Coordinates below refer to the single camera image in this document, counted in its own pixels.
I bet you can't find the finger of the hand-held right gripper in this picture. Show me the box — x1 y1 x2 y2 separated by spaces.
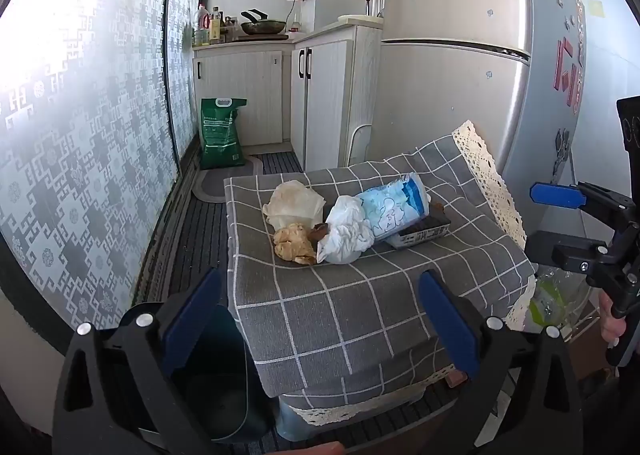
524 230 611 282
530 181 628 228

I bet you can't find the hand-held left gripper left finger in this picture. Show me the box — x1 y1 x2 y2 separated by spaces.
52 267 223 455

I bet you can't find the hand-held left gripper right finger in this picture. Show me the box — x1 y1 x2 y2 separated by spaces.
419 270 586 455

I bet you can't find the dark teal bin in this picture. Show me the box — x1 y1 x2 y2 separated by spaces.
140 305 275 446

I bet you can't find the black plastic tray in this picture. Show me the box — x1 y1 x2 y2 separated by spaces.
387 202 452 250

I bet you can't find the brown paper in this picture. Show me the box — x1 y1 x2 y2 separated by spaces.
272 222 318 266

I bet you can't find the blue white plastic wrapper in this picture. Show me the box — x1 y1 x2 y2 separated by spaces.
357 172 432 241

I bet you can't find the white plastic bag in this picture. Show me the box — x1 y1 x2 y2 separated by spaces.
316 195 377 265

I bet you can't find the beige paper napkin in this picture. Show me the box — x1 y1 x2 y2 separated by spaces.
262 180 326 231

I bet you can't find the person's right hand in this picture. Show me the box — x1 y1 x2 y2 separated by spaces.
599 292 623 345

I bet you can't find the dark fridge magnet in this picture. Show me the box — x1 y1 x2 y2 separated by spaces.
552 128 571 181

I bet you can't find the clear plastic bag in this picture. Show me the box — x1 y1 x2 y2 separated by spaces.
530 267 601 336

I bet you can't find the grey striped carpet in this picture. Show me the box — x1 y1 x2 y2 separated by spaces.
135 150 306 331

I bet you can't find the grey checked tablecloth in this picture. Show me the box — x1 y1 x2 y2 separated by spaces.
223 120 538 428

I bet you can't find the red fridge decoration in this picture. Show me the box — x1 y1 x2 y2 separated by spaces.
552 38 586 111

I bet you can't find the grey oval floor mat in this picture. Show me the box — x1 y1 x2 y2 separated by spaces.
192 155 265 203

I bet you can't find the light blue plastic stool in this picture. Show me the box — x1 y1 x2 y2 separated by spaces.
274 397 321 442

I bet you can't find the silver refrigerator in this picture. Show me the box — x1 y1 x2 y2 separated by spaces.
372 0 596 256

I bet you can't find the green rice bag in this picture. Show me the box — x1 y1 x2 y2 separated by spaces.
200 98 248 170

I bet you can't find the white rounded plastic panel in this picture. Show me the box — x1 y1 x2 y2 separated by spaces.
347 125 373 166

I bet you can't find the patterned frosted glass door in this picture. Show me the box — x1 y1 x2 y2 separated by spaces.
0 0 178 351
165 0 208 166

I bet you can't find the low white kitchen cabinet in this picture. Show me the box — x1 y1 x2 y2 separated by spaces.
192 38 306 148

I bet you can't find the tall white kitchen cabinet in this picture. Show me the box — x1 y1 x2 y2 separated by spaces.
290 18 383 173

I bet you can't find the large cooking oil bottle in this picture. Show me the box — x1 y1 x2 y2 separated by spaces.
196 4 212 46

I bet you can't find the dark frying pan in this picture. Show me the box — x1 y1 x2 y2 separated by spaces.
240 9 287 35

